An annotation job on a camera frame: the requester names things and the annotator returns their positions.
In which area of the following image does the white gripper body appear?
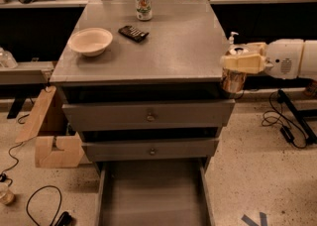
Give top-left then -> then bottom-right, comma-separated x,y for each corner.
264,39 -> 304,79

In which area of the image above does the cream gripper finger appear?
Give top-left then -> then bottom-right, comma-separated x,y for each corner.
247,42 -> 266,56
221,54 -> 265,74

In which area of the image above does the orange soda can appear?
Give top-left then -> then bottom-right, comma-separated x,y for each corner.
220,45 -> 252,94

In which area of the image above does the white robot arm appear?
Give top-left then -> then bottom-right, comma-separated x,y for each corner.
221,39 -> 317,79

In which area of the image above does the grey top drawer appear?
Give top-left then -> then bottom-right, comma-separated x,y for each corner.
62,99 -> 235,132

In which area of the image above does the grey drawer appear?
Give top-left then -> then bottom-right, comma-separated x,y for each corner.
62,99 -> 235,132
95,159 -> 216,226
82,138 -> 219,162

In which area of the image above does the grey middle drawer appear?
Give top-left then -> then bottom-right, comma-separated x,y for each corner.
82,138 -> 219,162

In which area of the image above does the grey drawer cabinet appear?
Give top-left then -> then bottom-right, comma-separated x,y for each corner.
49,0 -> 246,226

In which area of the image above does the white green tall can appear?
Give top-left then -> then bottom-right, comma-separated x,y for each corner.
136,0 -> 153,21

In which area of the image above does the grey bottom drawer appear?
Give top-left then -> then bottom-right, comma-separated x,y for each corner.
95,159 -> 216,226

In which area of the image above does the white pump bottle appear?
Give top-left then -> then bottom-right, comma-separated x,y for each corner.
229,32 -> 239,45

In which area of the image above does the black table leg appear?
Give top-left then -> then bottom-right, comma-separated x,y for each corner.
277,89 -> 317,144

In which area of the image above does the black snack bar packet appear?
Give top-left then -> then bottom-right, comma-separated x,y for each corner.
118,26 -> 149,43

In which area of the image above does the white bowl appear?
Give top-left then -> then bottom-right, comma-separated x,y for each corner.
68,28 -> 113,57

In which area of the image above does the wooden block stand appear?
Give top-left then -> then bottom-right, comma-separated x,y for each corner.
16,86 -> 84,169

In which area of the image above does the clear plastic cup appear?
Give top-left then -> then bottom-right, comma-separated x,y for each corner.
0,182 -> 15,205

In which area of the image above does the black floor cable left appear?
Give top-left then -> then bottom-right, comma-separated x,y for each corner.
26,185 -> 73,226

